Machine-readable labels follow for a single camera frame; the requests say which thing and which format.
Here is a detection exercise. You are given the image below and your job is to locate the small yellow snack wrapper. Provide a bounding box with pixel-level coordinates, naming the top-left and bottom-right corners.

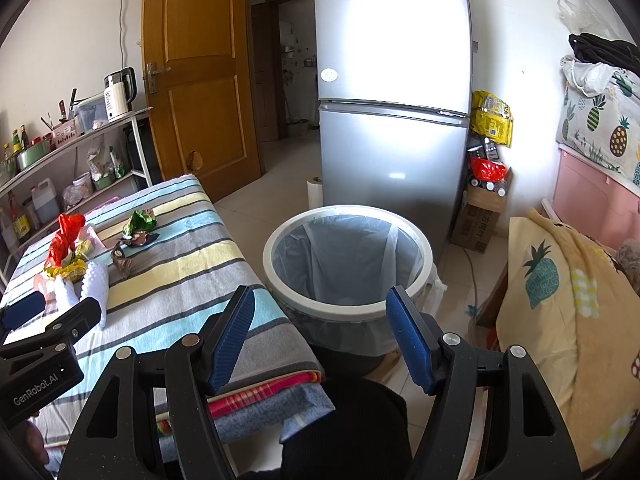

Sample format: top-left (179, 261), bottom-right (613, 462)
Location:
top-left (44, 257), bottom-right (87, 284)

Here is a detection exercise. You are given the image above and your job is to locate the white foam net sleeve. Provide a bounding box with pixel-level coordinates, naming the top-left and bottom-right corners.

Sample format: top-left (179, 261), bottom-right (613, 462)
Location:
top-left (53, 260), bottom-right (108, 330)

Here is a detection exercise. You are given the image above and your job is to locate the red plastic bag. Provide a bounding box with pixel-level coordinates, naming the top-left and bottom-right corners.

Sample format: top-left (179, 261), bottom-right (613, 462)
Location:
top-left (44, 214), bottom-right (86, 269)

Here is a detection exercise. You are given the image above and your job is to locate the small dark candy wrapper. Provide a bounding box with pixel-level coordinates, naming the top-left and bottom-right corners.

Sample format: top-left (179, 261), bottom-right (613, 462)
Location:
top-left (111, 245), bottom-right (131, 278)

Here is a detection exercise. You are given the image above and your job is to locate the brown snack wrapper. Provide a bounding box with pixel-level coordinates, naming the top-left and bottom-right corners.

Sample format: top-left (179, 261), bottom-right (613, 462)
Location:
top-left (120, 231), bottom-right (158, 247)

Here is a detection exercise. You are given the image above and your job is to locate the green snack wrapper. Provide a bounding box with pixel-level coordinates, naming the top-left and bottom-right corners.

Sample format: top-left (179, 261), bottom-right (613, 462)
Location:
top-left (122, 209), bottom-right (156, 238)

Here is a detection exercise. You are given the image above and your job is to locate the white round trash bin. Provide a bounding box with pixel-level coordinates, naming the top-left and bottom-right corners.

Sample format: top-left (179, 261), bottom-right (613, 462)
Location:
top-left (262, 205), bottom-right (447, 358)

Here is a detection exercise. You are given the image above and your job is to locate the metal kitchen shelf rack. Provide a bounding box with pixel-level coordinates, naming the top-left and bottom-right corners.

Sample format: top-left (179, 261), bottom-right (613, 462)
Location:
top-left (0, 105), bottom-right (154, 286)

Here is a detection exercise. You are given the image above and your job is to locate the left hand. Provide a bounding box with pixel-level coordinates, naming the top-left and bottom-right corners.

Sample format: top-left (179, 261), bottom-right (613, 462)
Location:
top-left (25, 420), bottom-right (50, 467)

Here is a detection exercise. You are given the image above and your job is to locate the striped tablecloth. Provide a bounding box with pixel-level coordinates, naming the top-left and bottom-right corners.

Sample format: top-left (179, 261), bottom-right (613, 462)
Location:
top-left (34, 176), bottom-right (334, 448)

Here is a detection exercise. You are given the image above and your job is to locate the white liquid jug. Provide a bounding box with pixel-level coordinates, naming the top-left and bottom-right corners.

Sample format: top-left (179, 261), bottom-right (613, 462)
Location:
top-left (30, 178), bottom-right (61, 224)

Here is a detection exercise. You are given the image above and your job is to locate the cardboard box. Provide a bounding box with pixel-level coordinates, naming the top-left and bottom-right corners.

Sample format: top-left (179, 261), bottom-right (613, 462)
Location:
top-left (450, 169), bottom-right (513, 254)

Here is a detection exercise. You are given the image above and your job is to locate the pineapple print yellow blanket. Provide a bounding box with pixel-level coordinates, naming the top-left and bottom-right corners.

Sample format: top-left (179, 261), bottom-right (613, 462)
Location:
top-left (496, 210), bottom-right (639, 470)

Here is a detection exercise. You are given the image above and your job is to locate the white paper roll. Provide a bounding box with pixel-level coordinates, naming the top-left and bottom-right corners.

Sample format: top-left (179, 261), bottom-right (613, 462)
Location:
top-left (307, 177), bottom-right (323, 209)

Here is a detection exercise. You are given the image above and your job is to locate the red bag on box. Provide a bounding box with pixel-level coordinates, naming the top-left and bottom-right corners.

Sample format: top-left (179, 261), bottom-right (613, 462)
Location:
top-left (469, 157), bottom-right (508, 183)

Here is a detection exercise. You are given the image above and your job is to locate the pink utensil box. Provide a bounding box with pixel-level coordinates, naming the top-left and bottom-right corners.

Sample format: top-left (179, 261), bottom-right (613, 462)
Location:
top-left (52, 118), bottom-right (78, 148)

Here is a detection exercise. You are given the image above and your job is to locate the clear plastic storage box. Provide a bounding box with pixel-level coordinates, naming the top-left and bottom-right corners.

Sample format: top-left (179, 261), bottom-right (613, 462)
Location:
top-left (74, 93), bottom-right (108, 132)

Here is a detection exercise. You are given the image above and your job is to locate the pink storage cabinet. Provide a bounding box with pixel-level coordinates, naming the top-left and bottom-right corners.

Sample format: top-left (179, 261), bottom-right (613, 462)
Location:
top-left (546, 144), bottom-right (639, 249)

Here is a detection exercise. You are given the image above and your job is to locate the yellow hanging bag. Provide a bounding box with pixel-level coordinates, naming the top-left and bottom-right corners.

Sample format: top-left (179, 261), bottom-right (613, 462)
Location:
top-left (470, 90), bottom-right (513, 148)

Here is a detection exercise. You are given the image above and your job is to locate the white electric kettle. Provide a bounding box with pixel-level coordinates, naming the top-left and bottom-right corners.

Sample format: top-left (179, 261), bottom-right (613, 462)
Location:
top-left (103, 66), bottom-right (137, 122)

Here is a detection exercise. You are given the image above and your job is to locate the wooden door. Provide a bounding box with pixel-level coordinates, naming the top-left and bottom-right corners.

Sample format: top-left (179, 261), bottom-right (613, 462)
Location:
top-left (141, 0), bottom-right (262, 202)

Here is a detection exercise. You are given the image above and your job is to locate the pineapple print white cloth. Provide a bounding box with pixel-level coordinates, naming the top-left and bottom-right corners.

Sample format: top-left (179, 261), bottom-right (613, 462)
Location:
top-left (556, 55), bottom-right (639, 184)

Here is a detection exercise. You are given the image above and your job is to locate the silver refrigerator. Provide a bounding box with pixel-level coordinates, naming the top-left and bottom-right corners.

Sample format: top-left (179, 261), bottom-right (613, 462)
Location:
top-left (314, 0), bottom-right (472, 254)

